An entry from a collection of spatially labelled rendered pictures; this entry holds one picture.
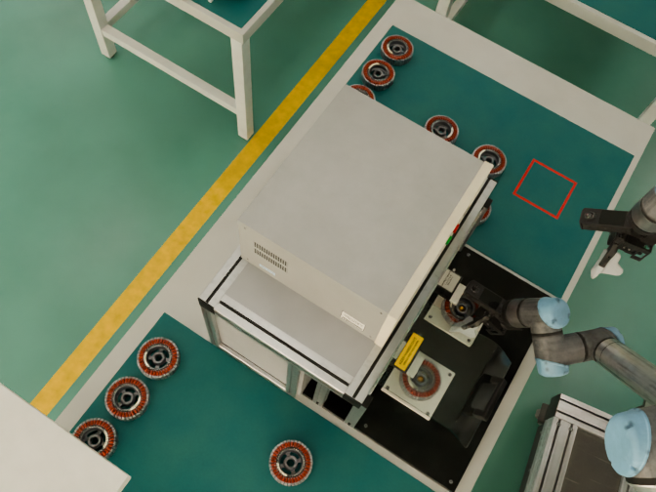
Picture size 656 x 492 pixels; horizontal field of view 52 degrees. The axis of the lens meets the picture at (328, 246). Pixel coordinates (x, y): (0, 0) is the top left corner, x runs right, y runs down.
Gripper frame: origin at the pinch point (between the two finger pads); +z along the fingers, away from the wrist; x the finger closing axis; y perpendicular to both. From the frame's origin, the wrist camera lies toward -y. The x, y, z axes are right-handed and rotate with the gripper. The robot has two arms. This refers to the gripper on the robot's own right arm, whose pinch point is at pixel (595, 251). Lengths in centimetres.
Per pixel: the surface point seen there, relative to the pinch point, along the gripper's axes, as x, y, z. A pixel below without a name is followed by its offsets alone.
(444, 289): -14.6, -28.3, 23.2
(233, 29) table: 52, -126, 41
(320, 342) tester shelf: -48, -51, 4
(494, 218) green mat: 22, -20, 40
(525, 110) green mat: 66, -23, 40
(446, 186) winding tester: -9.8, -39.5, -16.5
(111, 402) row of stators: -76, -96, 37
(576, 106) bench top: 76, -8, 41
